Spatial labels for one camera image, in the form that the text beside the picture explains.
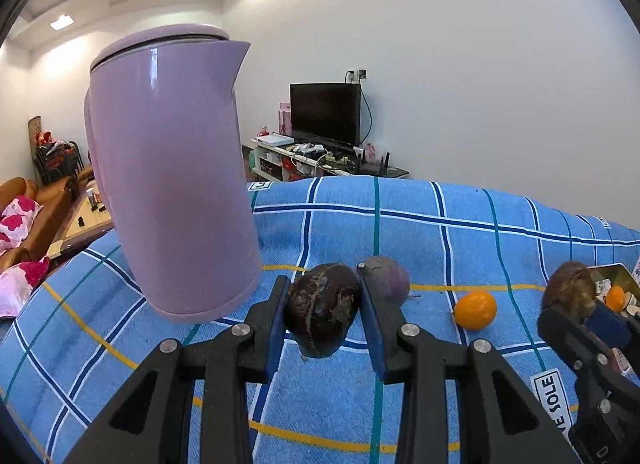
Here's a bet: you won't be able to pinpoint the blue plaid blanket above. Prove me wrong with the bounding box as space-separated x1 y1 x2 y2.
0 176 640 464

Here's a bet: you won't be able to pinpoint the stacked dark chairs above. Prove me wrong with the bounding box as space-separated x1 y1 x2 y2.
30 116 83 187

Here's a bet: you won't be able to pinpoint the black wifi router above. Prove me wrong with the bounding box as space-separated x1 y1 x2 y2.
356 146 392 175

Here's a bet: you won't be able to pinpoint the brown leather sofa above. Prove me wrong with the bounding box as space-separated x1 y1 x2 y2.
0 164 96 275

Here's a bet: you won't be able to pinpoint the dark brown round root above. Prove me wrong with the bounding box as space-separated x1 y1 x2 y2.
284 264 362 359

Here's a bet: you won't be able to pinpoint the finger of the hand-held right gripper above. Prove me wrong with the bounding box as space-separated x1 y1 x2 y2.
537 305 626 395
585 300 640 375

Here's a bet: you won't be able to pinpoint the purple electric kettle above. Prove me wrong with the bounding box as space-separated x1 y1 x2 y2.
82 24 265 321

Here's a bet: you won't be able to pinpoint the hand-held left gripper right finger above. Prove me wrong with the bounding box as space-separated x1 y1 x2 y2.
356 268 571 464

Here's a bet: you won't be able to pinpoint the round purple fruit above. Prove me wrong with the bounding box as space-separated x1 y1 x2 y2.
357 255 411 305

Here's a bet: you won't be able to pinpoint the black television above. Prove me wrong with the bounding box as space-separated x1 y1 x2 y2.
290 82 362 147

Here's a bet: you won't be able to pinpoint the oval orange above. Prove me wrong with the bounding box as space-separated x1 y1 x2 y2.
604 285 627 311

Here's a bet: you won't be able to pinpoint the black power cable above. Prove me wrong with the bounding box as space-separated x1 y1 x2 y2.
360 81 374 145

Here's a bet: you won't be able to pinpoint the wooden coffee table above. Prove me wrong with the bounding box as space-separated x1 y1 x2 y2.
47 184 116 259

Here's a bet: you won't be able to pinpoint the large orange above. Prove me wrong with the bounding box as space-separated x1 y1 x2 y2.
454 291 498 331

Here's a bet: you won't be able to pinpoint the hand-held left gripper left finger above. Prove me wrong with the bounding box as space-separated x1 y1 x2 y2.
90 275 293 464

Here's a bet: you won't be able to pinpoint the white TV stand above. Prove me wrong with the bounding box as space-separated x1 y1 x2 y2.
242 136 410 185

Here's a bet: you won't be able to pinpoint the brown taro chunk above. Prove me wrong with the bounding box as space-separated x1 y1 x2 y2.
542 260 598 319

